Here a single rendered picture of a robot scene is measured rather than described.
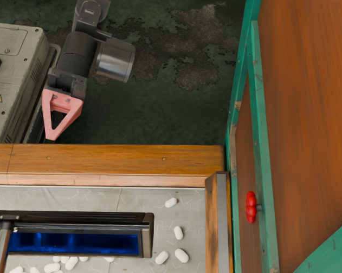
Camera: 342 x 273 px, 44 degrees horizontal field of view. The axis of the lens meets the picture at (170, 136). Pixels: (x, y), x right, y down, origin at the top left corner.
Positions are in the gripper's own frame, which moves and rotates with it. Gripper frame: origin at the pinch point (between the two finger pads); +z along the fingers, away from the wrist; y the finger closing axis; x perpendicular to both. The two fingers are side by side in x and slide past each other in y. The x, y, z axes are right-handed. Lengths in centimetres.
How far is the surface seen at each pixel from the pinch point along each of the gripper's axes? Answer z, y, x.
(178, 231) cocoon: 0.9, 34.8, -33.4
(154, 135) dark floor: -64, 114, -37
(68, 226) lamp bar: 12.3, 7.0, -6.6
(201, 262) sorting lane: 7, 34, -40
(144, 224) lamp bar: 10.1, 2.7, -18.4
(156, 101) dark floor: -84, 115, -35
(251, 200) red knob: 9.0, -16.6, -28.1
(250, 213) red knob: 10.7, -16.1, -28.3
